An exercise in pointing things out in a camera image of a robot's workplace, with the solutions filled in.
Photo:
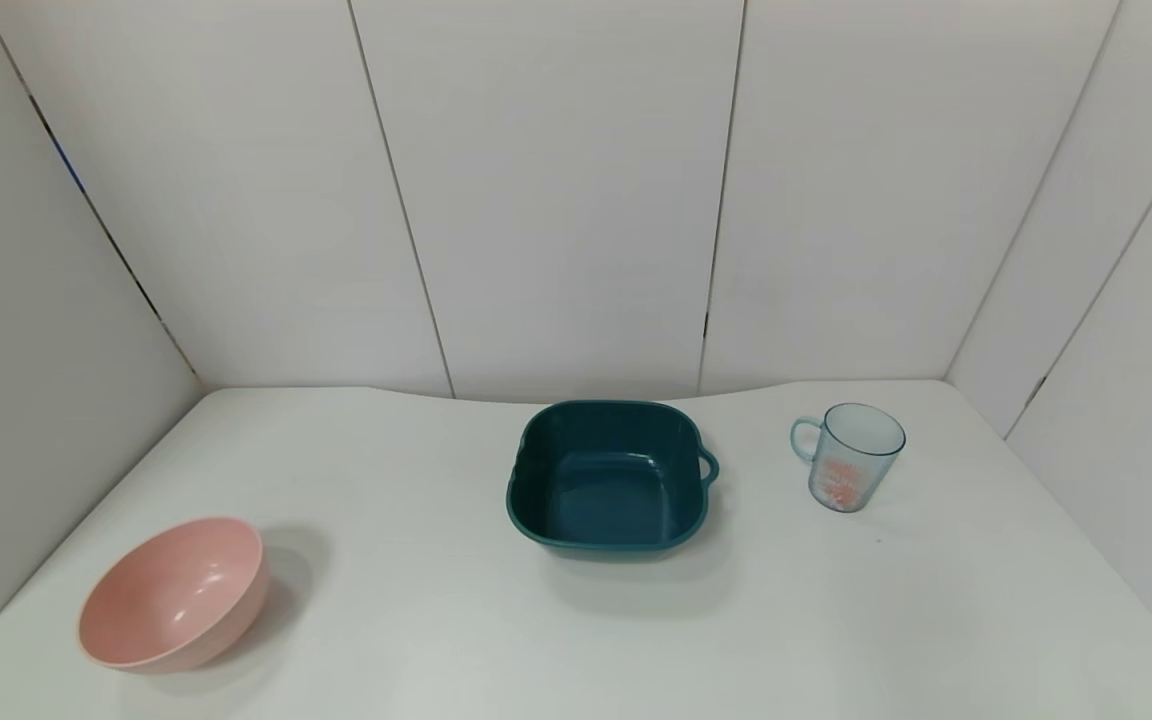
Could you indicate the pink and white solid pieces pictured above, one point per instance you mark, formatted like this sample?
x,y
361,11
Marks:
x,y
842,482

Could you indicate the transparent blue ribbed cup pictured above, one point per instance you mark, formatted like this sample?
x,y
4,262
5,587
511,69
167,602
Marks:
x,y
861,440

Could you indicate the dark teal square tray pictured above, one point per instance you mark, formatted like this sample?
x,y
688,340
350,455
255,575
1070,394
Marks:
x,y
606,500

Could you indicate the pink plastic bowl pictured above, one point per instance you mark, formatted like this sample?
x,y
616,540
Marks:
x,y
166,600

